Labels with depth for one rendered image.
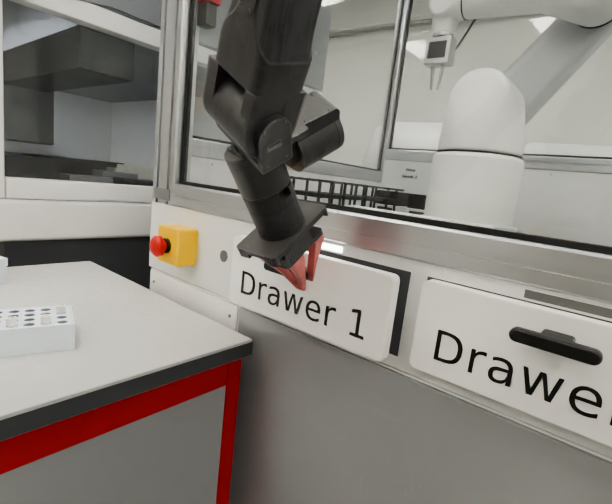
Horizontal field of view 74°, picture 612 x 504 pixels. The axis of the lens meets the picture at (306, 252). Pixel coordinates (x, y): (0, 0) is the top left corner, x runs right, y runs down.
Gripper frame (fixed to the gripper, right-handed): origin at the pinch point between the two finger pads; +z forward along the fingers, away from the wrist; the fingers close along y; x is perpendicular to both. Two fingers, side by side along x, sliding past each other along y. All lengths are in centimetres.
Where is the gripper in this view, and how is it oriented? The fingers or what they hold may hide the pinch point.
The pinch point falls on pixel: (303, 280)
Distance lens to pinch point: 53.9
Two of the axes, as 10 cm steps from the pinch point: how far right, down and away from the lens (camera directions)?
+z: 2.8, 7.5, 6.1
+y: 5.9, -6.3, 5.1
